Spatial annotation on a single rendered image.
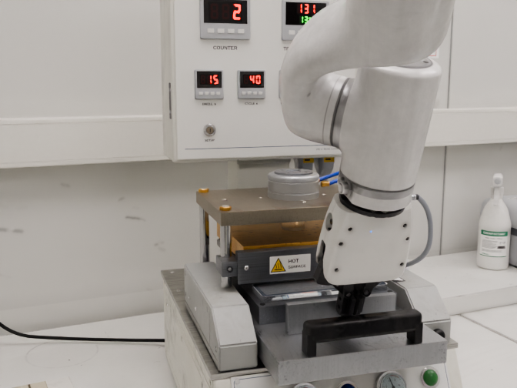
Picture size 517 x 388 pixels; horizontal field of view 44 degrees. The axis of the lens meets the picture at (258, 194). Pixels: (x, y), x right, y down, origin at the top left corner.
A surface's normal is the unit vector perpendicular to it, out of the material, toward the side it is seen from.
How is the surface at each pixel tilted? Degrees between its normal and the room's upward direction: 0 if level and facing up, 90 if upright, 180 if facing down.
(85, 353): 0
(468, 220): 90
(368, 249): 110
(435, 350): 90
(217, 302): 0
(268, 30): 90
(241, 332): 41
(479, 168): 90
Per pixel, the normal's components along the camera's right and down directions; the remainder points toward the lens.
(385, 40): -0.32, 0.86
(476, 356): 0.00, -0.98
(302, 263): 0.28, 0.17
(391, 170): 0.10, 0.50
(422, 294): 0.18, -0.64
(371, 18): -0.58, 0.75
